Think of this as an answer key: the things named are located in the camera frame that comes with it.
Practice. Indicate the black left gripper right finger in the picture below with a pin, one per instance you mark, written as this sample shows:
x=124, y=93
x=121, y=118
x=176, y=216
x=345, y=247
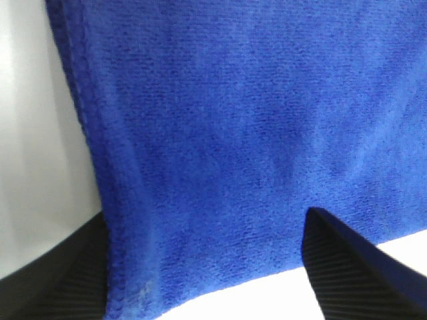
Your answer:
x=352, y=278

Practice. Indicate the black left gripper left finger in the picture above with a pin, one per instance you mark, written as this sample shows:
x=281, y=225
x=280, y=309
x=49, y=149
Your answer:
x=67, y=282

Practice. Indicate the blue microfibre towel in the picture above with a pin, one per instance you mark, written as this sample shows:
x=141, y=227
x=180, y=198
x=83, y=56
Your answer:
x=214, y=125

